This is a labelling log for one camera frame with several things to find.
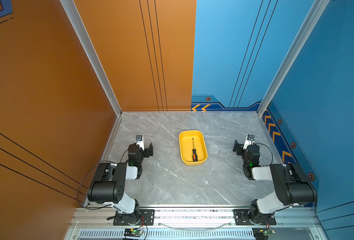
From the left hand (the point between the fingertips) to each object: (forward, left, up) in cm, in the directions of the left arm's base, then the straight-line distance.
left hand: (143, 141), depth 94 cm
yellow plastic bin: (+1, -27, -7) cm, 28 cm away
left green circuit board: (-46, -2, -8) cm, 47 cm away
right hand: (0, -63, +2) cm, 63 cm away
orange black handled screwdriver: (-7, -33, -5) cm, 34 cm away
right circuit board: (-46, -63, -8) cm, 79 cm away
